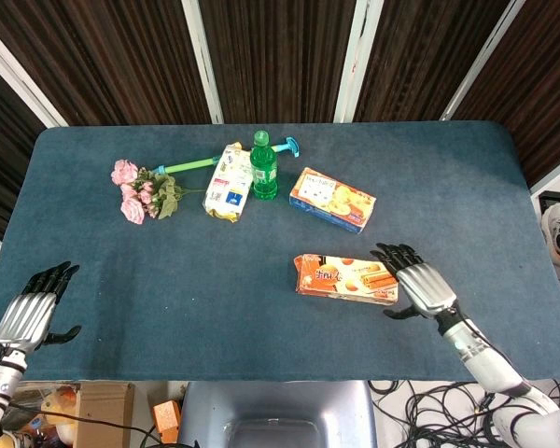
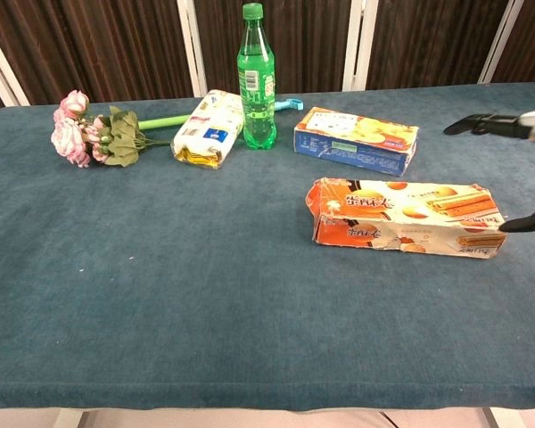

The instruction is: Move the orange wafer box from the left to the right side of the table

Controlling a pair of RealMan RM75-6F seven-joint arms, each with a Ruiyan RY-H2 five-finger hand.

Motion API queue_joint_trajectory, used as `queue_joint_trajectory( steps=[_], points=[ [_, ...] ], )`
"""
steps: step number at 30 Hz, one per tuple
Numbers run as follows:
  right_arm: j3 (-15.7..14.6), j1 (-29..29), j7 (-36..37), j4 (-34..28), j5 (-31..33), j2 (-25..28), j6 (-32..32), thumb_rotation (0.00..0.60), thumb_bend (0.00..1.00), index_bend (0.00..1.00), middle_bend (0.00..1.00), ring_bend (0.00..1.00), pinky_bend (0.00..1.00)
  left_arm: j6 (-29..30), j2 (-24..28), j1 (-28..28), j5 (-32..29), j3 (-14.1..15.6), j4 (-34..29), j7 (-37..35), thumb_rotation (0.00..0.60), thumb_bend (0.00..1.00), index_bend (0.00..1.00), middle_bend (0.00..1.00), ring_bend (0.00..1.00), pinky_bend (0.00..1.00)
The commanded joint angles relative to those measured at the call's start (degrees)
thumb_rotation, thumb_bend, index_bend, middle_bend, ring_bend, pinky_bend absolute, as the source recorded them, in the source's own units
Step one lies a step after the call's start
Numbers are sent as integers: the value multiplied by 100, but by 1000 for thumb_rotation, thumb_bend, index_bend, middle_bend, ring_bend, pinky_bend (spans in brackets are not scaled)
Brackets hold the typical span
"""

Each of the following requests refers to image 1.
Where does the green blue toy water pump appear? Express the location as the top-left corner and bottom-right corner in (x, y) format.
(149, 136), (302, 176)

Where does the yellow plush toy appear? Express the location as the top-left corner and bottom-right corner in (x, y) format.
(0, 382), (80, 448)

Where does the grey plastic chair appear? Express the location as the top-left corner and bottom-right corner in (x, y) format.
(177, 380), (379, 448)

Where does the orange wooden block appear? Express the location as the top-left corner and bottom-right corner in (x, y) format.
(151, 399), (183, 444)

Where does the white yellow snack bag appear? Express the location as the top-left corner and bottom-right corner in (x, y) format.
(202, 142), (254, 224)

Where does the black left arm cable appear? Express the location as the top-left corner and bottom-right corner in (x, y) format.
(0, 344), (202, 448)

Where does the green plastic soda bottle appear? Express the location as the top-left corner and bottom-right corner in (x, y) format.
(249, 130), (279, 202)

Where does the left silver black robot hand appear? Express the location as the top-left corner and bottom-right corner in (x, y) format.
(0, 260), (83, 355)

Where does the orange wafer biscuit box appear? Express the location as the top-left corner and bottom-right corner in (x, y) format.
(293, 253), (399, 306)

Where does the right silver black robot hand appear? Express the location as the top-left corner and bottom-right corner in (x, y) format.
(370, 242), (459, 321)

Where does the black cable tangle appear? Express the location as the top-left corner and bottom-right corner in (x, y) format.
(368, 378), (560, 448)

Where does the blue orange cookie box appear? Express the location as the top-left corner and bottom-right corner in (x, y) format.
(288, 166), (378, 235)

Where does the pink artificial rose bouquet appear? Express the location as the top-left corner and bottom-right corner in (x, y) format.
(110, 159), (205, 226)

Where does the blue table cloth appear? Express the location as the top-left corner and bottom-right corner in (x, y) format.
(0, 120), (560, 384)

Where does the white orange sneaker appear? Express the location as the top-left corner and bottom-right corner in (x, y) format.
(539, 203), (560, 267)

